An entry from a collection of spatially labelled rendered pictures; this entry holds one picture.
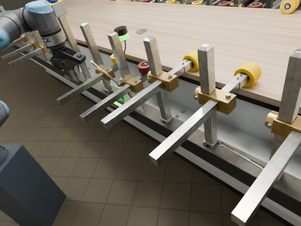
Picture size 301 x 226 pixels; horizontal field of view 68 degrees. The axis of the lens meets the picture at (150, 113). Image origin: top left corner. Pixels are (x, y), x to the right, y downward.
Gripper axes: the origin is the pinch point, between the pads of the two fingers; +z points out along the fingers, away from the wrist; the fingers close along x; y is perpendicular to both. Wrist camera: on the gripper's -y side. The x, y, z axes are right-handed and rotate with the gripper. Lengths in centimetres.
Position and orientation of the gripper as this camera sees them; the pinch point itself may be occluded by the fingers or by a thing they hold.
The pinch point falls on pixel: (78, 81)
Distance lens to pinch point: 116.9
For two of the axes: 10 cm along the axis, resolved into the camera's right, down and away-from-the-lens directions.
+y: -9.1, -1.0, 4.0
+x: -3.7, 6.5, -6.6
